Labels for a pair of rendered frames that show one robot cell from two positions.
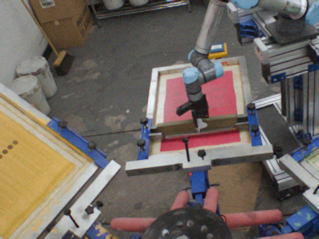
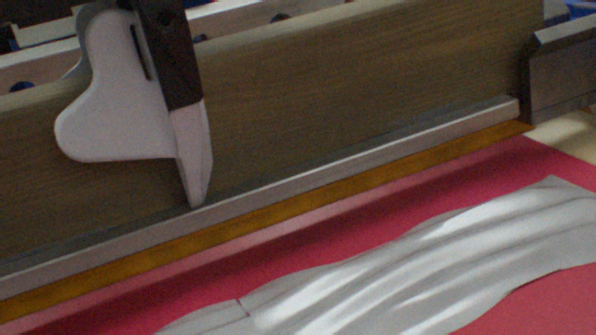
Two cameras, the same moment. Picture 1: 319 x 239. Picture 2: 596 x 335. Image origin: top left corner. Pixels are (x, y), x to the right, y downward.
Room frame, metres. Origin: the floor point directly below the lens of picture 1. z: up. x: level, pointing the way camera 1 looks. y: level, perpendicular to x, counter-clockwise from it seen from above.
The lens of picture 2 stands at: (1.79, -0.02, 1.12)
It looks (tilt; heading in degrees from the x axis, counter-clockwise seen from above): 23 degrees down; 155
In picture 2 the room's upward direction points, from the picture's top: 11 degrees counter-clockwise
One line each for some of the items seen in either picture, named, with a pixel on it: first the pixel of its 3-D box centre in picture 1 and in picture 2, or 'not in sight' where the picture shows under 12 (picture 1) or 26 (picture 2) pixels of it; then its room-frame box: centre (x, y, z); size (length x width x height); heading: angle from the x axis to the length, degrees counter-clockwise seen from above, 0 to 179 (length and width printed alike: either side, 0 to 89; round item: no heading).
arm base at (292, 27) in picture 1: (291, 19); not in sight; (1.84, -0.54, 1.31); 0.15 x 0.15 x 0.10
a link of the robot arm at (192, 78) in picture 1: (192, 79); not in sight; (1.50, 0.03, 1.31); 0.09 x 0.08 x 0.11; 109
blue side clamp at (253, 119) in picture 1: (253, 127); not in sight; (1.44, -0.22, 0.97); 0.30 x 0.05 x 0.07; 173
